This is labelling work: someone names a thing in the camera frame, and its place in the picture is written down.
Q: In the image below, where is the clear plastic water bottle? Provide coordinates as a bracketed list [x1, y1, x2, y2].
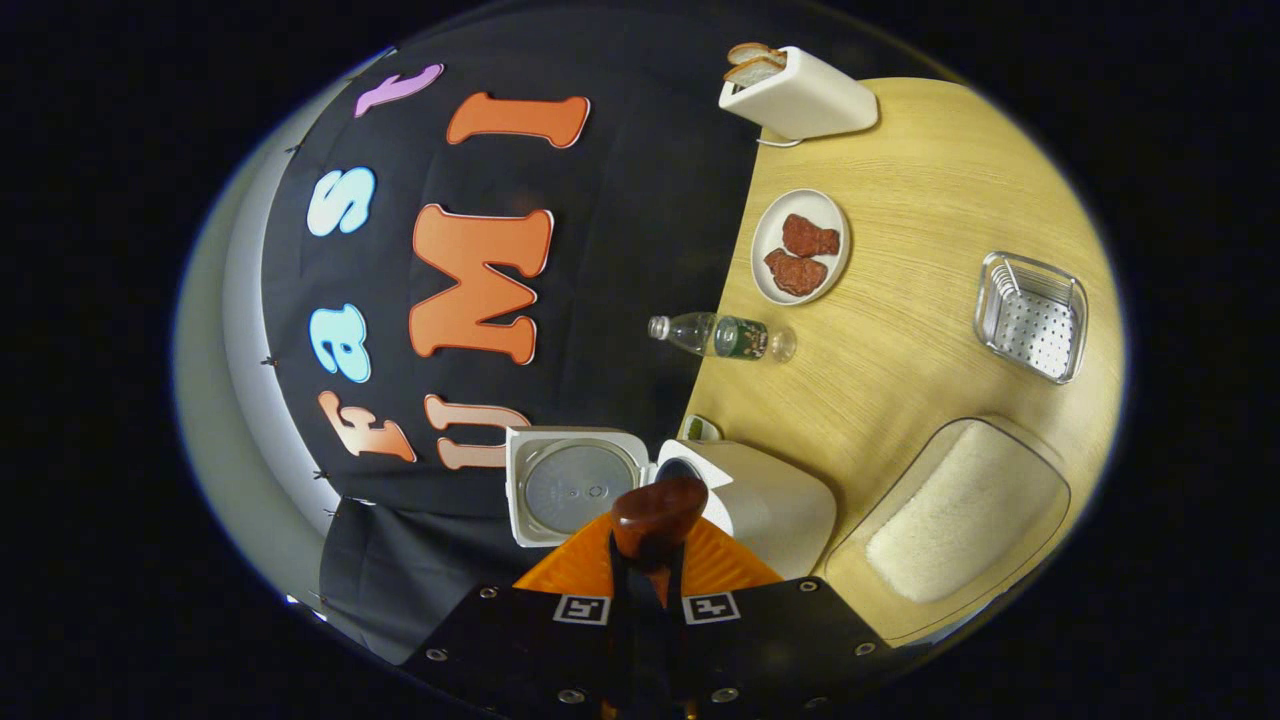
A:
[648, 311, 798, 363]

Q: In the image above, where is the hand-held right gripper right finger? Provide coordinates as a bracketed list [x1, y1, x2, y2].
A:
[652, 512, 898, 720]

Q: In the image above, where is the red meat piece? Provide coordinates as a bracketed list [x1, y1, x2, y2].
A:
[781, 213, 841, 259]
[764, 248, 829, 297]

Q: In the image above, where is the white toaster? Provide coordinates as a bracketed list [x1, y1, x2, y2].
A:
[718, 45, 881, 148]

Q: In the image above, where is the black backdrop cloth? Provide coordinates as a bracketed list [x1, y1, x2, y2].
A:
[260, 8, 881, 666]

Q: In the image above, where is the clear plastic container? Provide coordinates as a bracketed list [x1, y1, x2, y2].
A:
[815, 415, 1074, 646]

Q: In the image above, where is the white rice cooker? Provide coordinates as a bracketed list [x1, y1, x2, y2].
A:
[505, 425, 839, 581]

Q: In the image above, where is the white plate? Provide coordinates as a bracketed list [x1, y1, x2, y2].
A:
[750, 188, 853, 306]

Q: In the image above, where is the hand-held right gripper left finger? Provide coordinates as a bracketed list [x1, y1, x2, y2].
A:
[400, 510, 653, 720]

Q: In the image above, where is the brown wooden spoon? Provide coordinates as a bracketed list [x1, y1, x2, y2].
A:
[610, 474, 709, 609]

